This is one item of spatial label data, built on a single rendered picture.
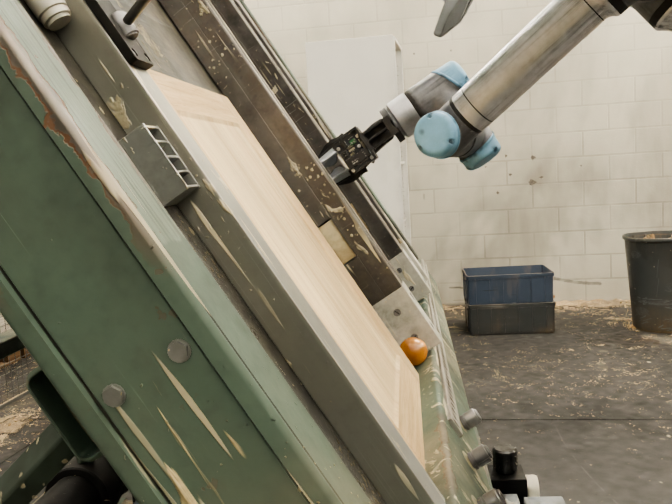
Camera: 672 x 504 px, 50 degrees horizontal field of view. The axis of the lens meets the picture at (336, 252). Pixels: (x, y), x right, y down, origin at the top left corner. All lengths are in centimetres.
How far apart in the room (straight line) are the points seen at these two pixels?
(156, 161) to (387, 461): 36
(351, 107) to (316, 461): 440
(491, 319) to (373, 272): 394
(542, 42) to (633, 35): 519
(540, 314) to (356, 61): 213
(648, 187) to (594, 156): 49
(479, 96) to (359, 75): 366
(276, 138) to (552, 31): 49
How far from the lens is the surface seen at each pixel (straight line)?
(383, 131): 136
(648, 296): 531
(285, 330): 70
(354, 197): 181
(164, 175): 67
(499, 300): 521
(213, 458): 48
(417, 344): 129
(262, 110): 132
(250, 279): 70
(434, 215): 618
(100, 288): 47
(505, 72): 118
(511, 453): 121
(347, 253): 131
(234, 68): 134
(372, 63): 483
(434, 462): 90
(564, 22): 117
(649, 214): 635
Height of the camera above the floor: 125
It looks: 7 degrees down
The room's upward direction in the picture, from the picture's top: 3 degrees counter-clockwise
